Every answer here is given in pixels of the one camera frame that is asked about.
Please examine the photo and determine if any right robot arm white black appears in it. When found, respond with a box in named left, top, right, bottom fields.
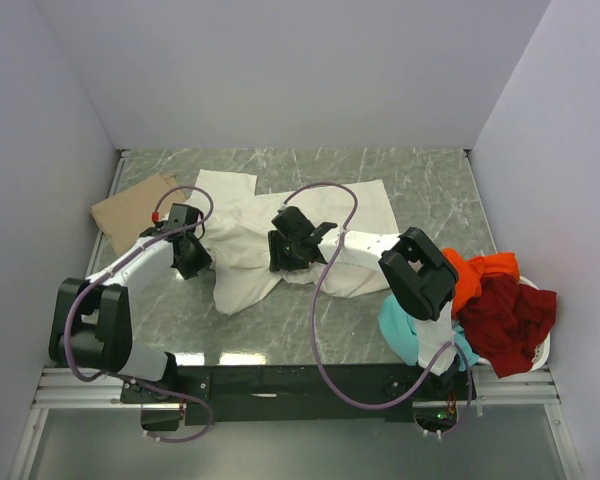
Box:
left=268, top=206, right=459, bottom=399

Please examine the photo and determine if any aluminium frame rail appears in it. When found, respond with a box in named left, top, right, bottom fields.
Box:
left=13, top=148, right=583, bottom=479

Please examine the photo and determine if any dark red t shirt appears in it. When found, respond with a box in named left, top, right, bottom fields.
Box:
left=457, top=275, right=557, bottom=378

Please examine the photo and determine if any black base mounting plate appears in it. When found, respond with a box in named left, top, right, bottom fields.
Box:
left=119, top=364, right=476, bottom=431

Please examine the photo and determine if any orange t shirt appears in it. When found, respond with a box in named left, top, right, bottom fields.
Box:
left=442, top=248, right=520, bottom=318

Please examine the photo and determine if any folded tan t shirt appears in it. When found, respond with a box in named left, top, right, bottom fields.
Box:
left=90, top=174, right=178, bottom=256

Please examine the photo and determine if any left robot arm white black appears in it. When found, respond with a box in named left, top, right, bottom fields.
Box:
left=48, top=203, right=211, bottom=402

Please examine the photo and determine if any teal t shirt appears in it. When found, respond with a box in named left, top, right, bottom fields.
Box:
left=378, top=294, right=480, bottom=366

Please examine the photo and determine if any cream white t shirt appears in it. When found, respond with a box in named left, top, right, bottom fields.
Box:
left=188, top=170, right=398, bottom=315

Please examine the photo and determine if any white perforated laundry basket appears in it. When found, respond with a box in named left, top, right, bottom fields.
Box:
left=469, top=277, right=554, bottom=371

